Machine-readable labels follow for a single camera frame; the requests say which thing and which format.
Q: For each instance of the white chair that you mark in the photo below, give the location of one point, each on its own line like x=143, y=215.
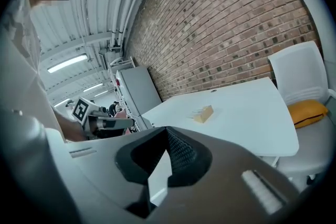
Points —
x=299, y=73

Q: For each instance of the grey metal cabinet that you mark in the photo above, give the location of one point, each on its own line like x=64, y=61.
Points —
x=139, y=91

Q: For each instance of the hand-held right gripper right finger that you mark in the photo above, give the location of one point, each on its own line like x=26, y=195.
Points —
x=231, y=165

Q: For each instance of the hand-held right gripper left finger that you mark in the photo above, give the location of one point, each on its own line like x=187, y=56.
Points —
x=110, y=147

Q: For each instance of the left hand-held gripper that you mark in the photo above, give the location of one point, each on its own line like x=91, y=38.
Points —
x=82, y=110

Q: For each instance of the yellow cushion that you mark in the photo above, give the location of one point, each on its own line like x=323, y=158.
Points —
x=307, y=112

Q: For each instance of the person's left forearm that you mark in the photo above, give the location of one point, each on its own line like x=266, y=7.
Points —
x=71, y=128

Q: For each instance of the person's white shirt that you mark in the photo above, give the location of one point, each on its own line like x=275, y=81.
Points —
x=21, y=73

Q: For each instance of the wooden picture frame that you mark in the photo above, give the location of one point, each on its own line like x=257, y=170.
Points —
x=203, y=115

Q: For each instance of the long ceiling light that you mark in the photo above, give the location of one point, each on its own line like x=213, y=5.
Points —
x=67, y=63
x=93, y=87

